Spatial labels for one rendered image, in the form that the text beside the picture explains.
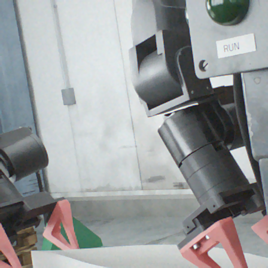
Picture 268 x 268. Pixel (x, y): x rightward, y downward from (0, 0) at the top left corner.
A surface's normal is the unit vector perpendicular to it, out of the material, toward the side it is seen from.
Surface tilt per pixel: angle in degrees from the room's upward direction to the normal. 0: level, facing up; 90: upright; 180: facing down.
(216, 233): 108
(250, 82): 90
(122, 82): 90
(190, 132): 69
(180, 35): 80
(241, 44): 90
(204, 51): 90
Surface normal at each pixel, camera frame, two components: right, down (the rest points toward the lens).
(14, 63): 0.69, -0.07
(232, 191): 0.53, -0.54
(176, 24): 0.50, -0.22
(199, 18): -0.70, 0.15
